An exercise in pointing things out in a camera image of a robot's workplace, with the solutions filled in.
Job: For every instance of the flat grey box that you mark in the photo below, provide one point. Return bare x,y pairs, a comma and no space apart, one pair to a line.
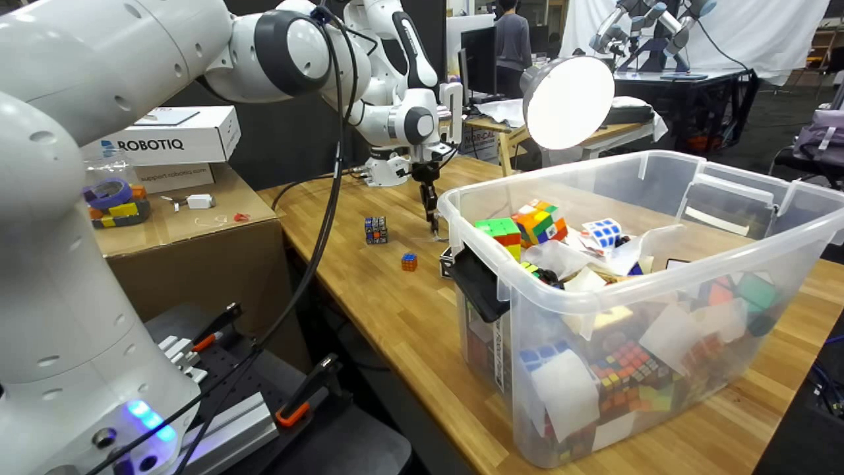
175,177

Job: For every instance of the wooden desk lamp grey base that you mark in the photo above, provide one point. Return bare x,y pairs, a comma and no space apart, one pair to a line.
570,101

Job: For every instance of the yellow toy blocks pile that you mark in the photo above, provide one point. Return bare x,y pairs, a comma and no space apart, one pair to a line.
122,216

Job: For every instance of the black computer monitor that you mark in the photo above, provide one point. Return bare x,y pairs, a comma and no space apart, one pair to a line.
479,57

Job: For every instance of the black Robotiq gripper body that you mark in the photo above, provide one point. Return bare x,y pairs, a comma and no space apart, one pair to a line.
427,173

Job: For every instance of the orange green puzzle cube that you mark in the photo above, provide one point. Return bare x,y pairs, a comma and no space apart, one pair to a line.
539,224

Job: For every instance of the small colourful cube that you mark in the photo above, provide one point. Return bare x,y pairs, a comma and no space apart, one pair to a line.
410,262

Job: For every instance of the small red object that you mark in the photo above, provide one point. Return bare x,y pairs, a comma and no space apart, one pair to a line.
242,218

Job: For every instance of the brown cardboard box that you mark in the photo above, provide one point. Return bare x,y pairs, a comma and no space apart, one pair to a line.
203,264

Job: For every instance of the small white block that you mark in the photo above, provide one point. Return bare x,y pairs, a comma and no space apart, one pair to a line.
199,201

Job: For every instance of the person in dark shirt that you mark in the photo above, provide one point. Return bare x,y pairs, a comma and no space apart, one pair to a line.
512,43

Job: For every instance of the grey background robot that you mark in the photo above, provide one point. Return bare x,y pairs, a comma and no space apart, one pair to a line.
643,27

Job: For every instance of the black perforated cart top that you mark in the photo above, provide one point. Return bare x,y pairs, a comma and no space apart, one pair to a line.
352,439

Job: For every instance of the white blue puzzle cube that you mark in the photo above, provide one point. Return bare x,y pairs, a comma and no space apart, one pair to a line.
605,234

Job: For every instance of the white Robotiq box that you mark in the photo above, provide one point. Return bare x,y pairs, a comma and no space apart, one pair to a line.
175,136

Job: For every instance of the purple bag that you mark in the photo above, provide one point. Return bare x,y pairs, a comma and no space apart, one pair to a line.
822,134

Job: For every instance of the purple tape roll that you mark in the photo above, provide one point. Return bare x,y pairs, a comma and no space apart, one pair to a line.
110,191

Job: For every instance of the clear plastic storage bin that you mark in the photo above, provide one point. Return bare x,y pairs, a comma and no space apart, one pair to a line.
669,292

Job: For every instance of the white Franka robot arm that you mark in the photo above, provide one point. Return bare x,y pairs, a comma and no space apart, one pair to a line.
369,16
55,264

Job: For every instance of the aluminium extrusion bar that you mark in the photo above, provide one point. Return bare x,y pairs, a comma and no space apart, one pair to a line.
229,432

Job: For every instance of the white backdrop sheet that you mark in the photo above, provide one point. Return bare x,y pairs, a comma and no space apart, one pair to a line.
755,36

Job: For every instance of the blue tagged Rubik's cube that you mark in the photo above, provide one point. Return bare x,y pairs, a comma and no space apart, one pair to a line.
377,231

